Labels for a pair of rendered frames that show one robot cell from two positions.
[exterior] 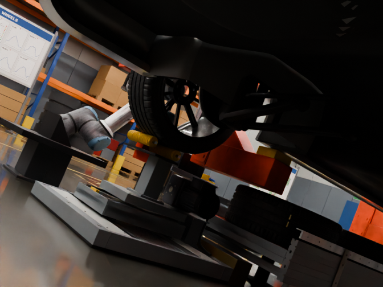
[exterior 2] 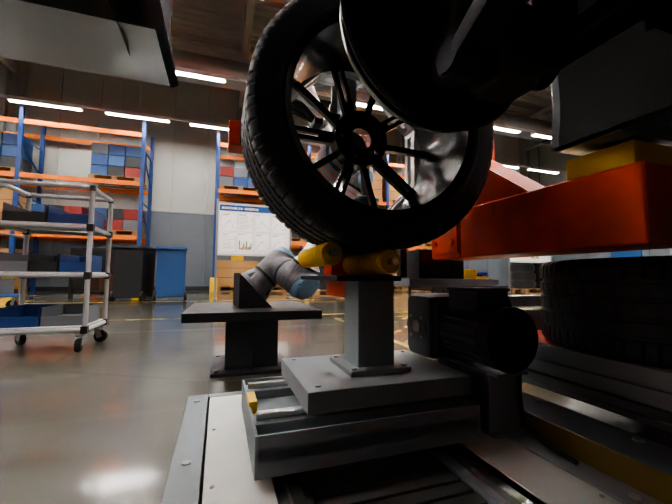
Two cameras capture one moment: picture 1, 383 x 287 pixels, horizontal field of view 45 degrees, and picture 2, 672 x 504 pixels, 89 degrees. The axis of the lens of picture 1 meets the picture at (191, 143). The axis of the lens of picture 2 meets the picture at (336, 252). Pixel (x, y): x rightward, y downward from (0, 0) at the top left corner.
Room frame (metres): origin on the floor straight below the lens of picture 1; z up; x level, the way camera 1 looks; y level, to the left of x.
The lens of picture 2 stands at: (1.63, -0.07, 0.46)
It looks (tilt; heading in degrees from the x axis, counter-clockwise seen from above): 4 degrees up; 18
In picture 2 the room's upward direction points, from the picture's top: straight up
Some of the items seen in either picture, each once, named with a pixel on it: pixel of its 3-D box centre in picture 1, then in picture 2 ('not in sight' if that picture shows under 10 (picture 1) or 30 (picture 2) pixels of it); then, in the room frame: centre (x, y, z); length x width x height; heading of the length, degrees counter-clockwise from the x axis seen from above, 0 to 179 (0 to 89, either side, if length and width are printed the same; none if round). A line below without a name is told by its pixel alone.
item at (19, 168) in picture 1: (44, 159); (250, 335); (3.19, 0.88, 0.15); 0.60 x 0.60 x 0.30; 35
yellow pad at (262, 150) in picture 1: (274, 155); (618, 165); (2.52, -0.44, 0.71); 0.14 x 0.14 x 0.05; 36
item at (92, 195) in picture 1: (129, 210); (348, 405); (2.48, 0.16, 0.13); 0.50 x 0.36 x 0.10; 126
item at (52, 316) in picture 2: not in sight; (54, 267); (3.13, 2.26, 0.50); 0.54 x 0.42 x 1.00; 126
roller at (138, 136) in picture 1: (142, 138); (317, 256); (2.50, 0.26, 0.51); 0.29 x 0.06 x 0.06; 36
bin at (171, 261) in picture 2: not in sight; (171, 273); (6.74, 4.75, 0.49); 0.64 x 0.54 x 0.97; 42
